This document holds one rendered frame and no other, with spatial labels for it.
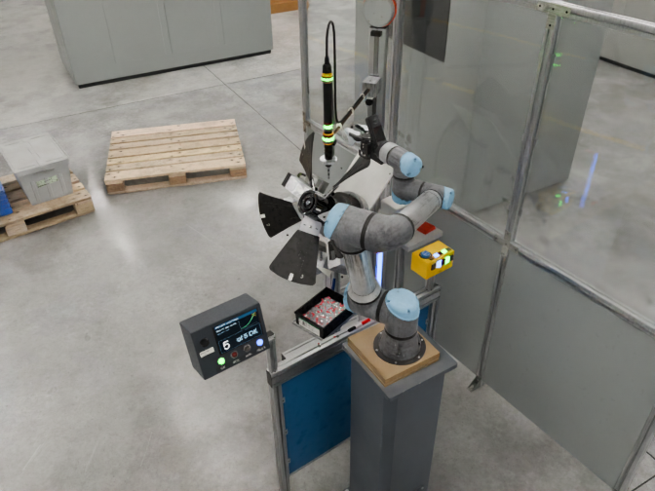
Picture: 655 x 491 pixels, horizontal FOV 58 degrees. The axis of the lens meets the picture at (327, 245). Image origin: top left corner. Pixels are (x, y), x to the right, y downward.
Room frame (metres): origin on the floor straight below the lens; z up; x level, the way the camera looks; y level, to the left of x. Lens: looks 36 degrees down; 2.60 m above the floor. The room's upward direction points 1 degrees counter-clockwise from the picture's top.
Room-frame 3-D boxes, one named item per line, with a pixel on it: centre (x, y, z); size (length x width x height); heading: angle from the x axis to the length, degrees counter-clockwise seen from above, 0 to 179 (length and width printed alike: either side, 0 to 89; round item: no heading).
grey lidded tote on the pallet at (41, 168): (4.29, 2.35, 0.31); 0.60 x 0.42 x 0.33; 35
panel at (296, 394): (1.82, -0.13, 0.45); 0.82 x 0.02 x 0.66; 125
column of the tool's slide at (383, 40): (2.85, -0.26, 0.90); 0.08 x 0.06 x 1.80; 70
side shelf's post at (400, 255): (2.58, -0.40, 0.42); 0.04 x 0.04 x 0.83; 35
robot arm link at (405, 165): (1.80, -0.27, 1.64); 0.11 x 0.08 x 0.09; 35
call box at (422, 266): (2.04, -0.46, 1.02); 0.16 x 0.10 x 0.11; 125
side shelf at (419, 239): (2.58, -0.40, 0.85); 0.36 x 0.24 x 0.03; 35
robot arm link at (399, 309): (1.52, -0.25, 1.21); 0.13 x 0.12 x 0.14; 59
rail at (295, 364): (1.82, -0.13, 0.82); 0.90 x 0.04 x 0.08; 125
